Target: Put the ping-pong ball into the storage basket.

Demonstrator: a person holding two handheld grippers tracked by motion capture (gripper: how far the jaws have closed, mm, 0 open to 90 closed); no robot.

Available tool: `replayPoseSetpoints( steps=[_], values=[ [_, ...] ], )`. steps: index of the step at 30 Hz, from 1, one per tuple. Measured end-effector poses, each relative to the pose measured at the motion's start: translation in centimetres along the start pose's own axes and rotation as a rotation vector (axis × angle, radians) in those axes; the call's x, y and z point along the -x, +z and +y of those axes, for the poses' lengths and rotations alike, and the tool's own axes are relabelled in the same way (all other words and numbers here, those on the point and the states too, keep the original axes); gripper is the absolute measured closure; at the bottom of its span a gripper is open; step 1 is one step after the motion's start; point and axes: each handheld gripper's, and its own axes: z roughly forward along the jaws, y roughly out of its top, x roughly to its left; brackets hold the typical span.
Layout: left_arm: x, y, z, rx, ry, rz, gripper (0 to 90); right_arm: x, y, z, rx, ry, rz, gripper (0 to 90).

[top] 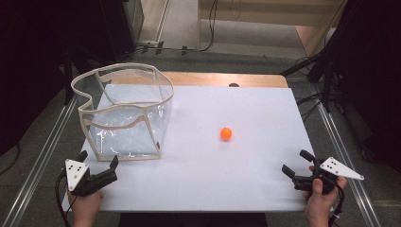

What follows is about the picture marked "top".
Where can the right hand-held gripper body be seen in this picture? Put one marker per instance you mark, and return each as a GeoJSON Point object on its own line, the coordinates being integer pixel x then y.
{"type": "Point", "coordinates": [339, 168]}

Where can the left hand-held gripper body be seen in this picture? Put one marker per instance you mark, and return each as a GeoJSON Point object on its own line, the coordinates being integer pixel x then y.
{"type": "Point", "coordinates": [75, 171]}

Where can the clear bag with beige trim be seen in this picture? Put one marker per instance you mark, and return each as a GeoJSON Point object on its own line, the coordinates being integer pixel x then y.
{"type": "Point", "coordinates": [126, 138]}

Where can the orange ball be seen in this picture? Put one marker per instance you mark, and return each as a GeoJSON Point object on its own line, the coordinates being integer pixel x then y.
{"type": "Point", "coordinates": [226, 133]}

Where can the person's left hand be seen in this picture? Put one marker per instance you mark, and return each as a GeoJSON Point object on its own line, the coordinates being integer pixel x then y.
{"type": "Point", "coordinates": [85, 203]}

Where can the person's right hand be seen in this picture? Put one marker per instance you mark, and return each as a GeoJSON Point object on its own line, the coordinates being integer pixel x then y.
{"type": "Point", "coordinates": [320, 201]}

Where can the white board sheet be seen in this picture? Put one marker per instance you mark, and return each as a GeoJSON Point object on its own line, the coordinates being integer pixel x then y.
{"type": "Point", "coordinates": [239, 176]}

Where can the black tripod stand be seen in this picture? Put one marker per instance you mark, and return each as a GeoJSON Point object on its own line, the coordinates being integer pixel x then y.
{"type": "Point", "coordinates": [324, 72]}

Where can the dark curtain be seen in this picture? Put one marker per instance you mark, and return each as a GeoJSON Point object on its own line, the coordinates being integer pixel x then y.
{"type": "Point", "coordinates": [375, 78]}
{"type": "Point", "coordinates": [31, 63]}

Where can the person's dark lap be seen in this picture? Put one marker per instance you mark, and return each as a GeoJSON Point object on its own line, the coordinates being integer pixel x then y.
{"type": "Point", "coordinates": [192, 220]}

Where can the light wooden furniture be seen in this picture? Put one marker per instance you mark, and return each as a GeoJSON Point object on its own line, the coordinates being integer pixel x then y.
{"type": "Point", "coordinates": [268, 12]}

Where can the metal floor rail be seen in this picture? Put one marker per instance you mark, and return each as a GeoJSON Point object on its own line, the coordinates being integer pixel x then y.
{"type": "Point", "coordinates": [41, 164]}
{"type": "Point", "coordinates": [346, 164]}

